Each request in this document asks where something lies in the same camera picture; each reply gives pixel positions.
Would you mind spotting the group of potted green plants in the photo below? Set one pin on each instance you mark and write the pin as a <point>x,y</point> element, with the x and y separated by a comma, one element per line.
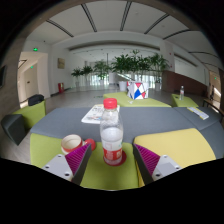
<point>126,65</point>

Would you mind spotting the white printed magazine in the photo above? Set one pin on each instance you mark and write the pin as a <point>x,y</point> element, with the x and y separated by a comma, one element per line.
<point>93,115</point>

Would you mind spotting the small clear water bottle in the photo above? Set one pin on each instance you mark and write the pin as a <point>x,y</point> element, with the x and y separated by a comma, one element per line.
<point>181,94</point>

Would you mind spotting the dark wooden table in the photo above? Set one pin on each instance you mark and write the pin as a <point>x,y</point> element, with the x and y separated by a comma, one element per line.
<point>213,105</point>

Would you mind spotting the green exit sign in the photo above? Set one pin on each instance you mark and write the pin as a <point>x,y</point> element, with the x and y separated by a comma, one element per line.
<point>35,49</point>

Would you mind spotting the clear red-capped water bottle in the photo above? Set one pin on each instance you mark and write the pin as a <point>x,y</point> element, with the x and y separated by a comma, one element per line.
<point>111,136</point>

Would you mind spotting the white folded leaflet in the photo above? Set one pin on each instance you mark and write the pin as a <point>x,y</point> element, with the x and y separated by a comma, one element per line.
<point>198,113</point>

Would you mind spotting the red fire cabinet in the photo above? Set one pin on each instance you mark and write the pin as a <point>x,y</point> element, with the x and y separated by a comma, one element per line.
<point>61,88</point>

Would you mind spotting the black wall screen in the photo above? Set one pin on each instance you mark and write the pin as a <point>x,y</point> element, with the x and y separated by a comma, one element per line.
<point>2,76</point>

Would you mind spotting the flat round red coaster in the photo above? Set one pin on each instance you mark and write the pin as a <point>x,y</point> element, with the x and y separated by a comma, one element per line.
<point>124,158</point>

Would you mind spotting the lime green seat block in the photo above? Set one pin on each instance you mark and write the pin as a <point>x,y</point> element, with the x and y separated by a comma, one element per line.
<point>33,115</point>

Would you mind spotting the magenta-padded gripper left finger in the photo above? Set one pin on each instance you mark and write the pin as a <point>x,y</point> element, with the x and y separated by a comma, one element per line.
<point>58,166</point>

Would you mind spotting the red and white mug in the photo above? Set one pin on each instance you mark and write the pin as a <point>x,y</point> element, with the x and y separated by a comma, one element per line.
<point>71,143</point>

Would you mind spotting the small lime green cube seat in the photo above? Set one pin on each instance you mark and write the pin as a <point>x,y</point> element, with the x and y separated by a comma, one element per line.
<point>186,101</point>

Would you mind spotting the framed wall picture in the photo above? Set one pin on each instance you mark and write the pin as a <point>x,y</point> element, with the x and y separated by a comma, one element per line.
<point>61,63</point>

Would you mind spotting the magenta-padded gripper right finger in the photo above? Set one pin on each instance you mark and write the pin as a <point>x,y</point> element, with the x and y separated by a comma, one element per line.
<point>165,166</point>

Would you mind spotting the black bag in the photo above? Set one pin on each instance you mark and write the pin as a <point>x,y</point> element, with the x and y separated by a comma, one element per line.
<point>35,99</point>

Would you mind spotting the red white blue polyhedron box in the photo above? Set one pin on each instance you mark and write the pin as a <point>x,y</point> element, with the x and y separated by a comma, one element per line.
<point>137,90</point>

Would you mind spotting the dark grey armchair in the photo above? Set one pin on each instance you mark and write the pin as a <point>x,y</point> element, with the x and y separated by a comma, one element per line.
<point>12,128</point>

